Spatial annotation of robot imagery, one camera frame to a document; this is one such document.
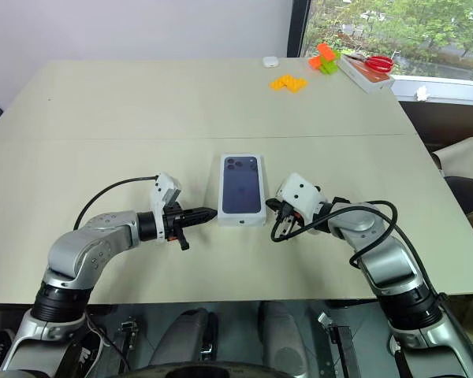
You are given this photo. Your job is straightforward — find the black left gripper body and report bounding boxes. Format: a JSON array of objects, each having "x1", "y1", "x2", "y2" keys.
[{"x1": 161, "y1": 202, "x2": 192, "y2": 252}]

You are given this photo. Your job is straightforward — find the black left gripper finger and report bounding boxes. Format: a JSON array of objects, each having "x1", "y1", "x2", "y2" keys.
[
  {"x1": 181, "y1": 216, "x2": 216, "y2": 229},
  {"x1": 181, "y1": 206, "x2": 218, "y2": 221}
]

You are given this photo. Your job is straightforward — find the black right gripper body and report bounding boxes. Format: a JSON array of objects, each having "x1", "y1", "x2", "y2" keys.
[{"x1": 274, "y1": 199, "x2": 301, "y2": 232}]

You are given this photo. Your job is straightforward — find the white phone box lid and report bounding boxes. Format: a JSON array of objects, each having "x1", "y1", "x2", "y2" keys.
[{"x1": 217, "y1": 152, "x2": 267, "y2": 229}]

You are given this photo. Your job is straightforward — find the white and orange flat box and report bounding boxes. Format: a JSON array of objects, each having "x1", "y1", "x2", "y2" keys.
[{"x1": 337, "y1": 58, "x2": 396, "y2": 95}]

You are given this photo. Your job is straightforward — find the yellow toy block cluster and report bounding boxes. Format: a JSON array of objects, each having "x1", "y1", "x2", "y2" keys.
[{"x1": 269, "y1": 73, "x2": 310, "y2": 95}]

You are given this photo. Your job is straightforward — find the black metal bar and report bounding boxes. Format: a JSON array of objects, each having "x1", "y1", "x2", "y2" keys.
[{"x1": 318, "y1": 312, "x2": 358, "y2": 378}]

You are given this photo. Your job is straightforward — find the green toy block stack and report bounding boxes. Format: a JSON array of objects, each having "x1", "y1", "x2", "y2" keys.
[{"x1": 318, "y1": 50, "x2": 342, "y2": 77}]

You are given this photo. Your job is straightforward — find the beige cardboard sheet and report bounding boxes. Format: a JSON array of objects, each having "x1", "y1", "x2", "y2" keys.
[{"x1": 430, "y1": 135, "x2": 473, "y2": 179}]

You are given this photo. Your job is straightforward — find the white window sill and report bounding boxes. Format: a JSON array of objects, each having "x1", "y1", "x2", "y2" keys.
[{"x1": 389, "y1": 73, "x2": 473, "y2": 106}]

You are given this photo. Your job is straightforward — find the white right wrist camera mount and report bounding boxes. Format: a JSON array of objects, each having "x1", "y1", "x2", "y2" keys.
[{"x1": 274, "y1": 172, "x2": 326, "y2": 228}]

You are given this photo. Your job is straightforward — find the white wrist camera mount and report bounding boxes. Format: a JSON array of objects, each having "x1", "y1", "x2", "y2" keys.
[
  {"x1": 274, "y1": 172, "x2": 326, "y2": 228},
  {"x1": 148, "y1": 171, "x2": 182, "y2": 241}
]

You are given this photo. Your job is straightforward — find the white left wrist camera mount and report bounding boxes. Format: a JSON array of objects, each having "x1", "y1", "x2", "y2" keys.
[{"x1": 148, "y1": 171, "x2": 182, "y2": 241}]

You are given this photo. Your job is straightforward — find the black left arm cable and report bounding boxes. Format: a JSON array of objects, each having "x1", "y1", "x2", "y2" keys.
[{"x1": 73, "y1": 175, "x2": 159, "y2": 230}]

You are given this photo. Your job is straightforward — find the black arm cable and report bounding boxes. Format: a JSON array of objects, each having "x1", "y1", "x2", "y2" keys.
[
  {"x1": 73, "y1": 175, "x2": 159, "y2": 230},
  {"x1": 270, "y1": 199, "x2": 473, "y2": 355}
]

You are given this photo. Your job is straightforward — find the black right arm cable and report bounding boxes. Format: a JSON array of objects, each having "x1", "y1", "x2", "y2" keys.
[{"x1": 270, "y1": 199, "x2": 473, "y2": 355}]

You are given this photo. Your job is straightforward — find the red handled scissors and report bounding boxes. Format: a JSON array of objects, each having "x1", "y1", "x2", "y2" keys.
[{"x1": 345, "y1": 53, "x2": 396, "y2": 74}]

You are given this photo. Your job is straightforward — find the dark window frame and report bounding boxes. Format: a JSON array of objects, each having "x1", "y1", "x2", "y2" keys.
[{"x1": 286, "y1": 0, "x2": 312, "y2": 59}]

